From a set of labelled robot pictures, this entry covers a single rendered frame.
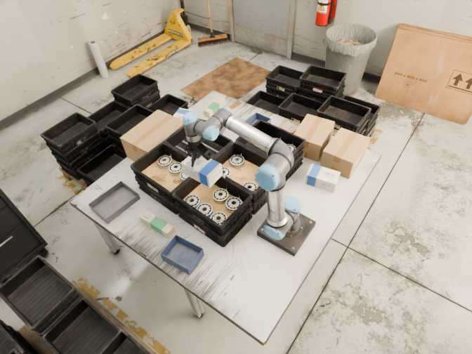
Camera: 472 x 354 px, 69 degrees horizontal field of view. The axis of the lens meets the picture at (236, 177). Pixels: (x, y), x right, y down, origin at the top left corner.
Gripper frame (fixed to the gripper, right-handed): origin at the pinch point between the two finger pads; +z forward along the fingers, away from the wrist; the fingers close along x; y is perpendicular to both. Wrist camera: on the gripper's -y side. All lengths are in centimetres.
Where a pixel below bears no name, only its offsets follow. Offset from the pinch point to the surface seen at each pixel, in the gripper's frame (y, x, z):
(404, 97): -53, -286, 101
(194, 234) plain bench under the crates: -4.4, 20.2, 40.7
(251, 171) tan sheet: -10.4, -34.4, 27.8
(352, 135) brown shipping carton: -53, -100, 25
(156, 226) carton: 16.2, 31.6, 34.6
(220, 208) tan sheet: -11.9, 2.2, 27.8
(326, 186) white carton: -56, -57, 37
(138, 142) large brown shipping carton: 69, -8, 20
